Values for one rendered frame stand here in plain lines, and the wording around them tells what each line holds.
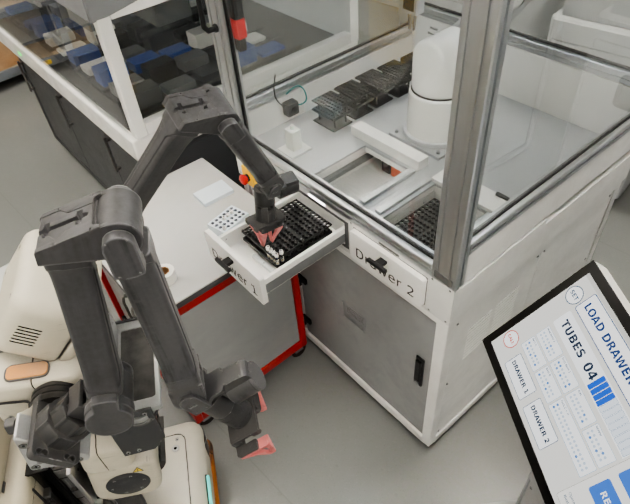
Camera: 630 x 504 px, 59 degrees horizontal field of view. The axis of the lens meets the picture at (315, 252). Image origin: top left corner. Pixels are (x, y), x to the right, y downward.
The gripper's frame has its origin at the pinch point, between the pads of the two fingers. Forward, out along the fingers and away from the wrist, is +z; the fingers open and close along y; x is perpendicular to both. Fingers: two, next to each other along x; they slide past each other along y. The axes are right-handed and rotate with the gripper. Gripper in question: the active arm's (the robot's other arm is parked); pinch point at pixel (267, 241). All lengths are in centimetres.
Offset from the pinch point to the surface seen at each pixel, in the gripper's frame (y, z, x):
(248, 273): 10.4, 2.7, 5.7
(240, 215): -8.4, 13.4, -30.1
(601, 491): -1, -13, 103
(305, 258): -7.9, 5.0, 8.4
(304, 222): -15.7, 1.9, -2.4
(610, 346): -19, -26, 89
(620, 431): -9, -20, 99
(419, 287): -23.3, 0.8, 40.0
